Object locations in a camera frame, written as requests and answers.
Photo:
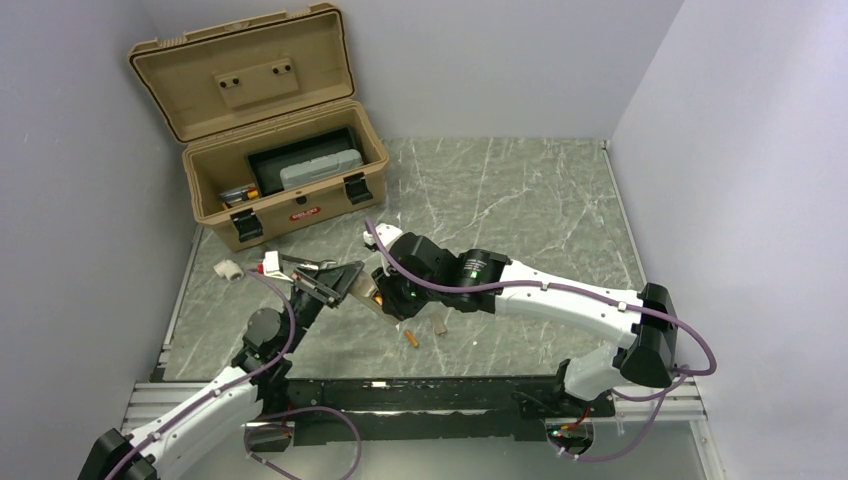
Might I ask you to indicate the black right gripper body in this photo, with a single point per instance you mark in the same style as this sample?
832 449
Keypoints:
404 295

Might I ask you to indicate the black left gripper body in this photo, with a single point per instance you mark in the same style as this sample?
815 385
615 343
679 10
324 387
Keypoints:
307 303

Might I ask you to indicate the beige battery compartment cover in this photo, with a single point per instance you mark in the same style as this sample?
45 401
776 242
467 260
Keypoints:
438 325

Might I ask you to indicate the white remote control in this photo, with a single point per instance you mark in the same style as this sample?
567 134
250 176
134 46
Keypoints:
363 289

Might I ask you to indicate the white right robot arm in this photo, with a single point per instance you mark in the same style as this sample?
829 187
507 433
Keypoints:
638 344

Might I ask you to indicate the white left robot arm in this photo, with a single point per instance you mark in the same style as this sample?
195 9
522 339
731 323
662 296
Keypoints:
255 383

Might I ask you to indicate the pack of batteries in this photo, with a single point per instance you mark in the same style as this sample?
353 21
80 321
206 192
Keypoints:
236 196

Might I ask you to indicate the white plastic pipe fitting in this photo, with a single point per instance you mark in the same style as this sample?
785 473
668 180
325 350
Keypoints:
228 270

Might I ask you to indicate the grey plastic case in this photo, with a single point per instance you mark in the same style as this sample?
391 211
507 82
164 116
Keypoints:
320 168

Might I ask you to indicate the black tray in toolbox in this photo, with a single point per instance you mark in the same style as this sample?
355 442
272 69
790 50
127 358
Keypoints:
266 164

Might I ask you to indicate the tan plastic toolbox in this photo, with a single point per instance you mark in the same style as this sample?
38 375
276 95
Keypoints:
248 91

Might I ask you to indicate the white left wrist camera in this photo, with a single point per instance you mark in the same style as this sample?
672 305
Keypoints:
270 267

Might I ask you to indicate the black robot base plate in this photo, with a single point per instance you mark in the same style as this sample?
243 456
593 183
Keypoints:
516 407

